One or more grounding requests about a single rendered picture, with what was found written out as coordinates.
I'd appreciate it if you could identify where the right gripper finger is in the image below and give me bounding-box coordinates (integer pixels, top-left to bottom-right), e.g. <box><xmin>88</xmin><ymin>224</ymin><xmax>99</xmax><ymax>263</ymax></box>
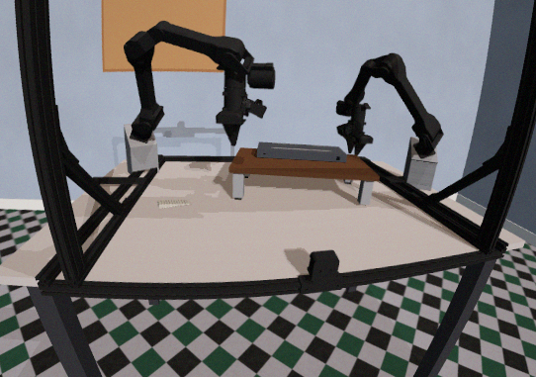
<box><xmin>344</xmin><ymin>137</ymin><xmax>355</xmax><ymax>153</ymax></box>
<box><xmin>354</xmin><ymin>144</ymin><xmax>365</xmax><ymax>156</ymax></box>

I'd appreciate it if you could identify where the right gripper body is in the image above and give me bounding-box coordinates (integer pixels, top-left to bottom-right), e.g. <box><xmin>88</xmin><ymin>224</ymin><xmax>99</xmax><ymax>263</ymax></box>
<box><xmin>345</xmin><ymin>118</ymin><xmax>373</xmax><ymax>143</ymax></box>

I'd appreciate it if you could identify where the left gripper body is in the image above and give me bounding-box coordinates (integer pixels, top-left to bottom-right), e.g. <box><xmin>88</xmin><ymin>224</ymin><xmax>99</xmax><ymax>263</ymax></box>
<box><xmin>216</xmin><ymin>88</ymin><xmax>246</xmax><ymax>125</ymax></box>

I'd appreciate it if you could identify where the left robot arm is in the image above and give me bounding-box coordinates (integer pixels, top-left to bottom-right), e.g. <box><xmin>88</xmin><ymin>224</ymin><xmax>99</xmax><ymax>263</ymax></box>
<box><xmin>124</xmin><ymin>21</ymin><xmax>275</xmax><ymax>143</ymax></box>

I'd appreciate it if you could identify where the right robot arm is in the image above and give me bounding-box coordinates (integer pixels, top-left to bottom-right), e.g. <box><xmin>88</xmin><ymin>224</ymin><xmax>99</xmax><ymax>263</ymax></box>
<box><xmin>336</xmin><ymin>53</ymin><xmax>444</xmax><ymax>159</ymax></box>

